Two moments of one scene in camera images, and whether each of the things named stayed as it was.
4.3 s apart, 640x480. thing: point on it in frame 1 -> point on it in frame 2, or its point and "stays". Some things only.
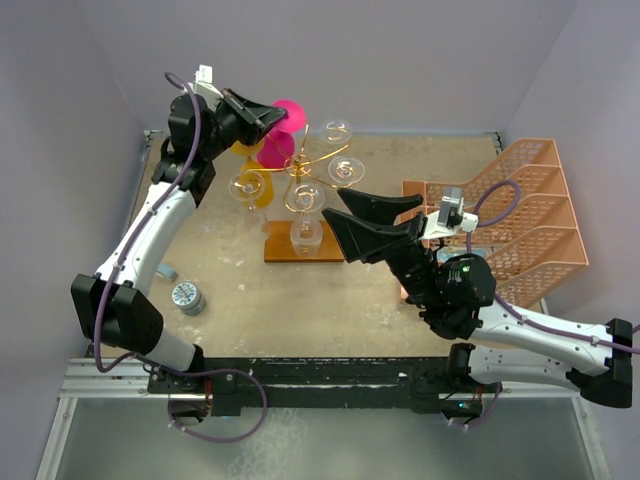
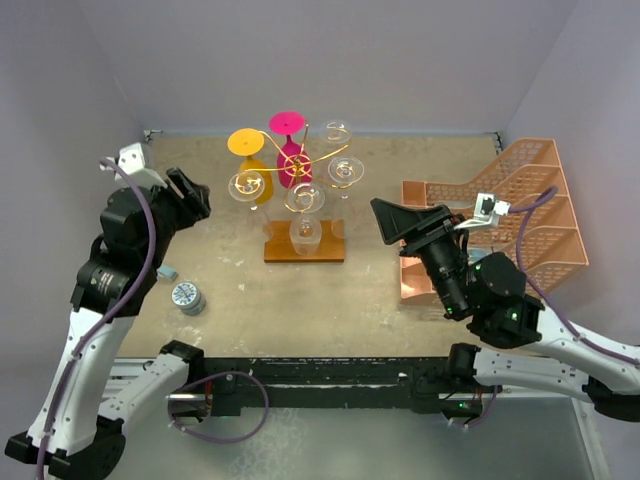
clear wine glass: x=306 y=232 stays
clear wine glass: x=248 y=186 stays
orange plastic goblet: x=256 y=183 stays
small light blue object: x=167 y=272 stays
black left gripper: x=257 y=120 -> x=192 y=207
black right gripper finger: x=360 y=239 -> x=396 y=221
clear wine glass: x=346 y=170 stays
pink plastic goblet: x=279 y=146 -> x=294 y=164
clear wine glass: x=336 y=132 stays
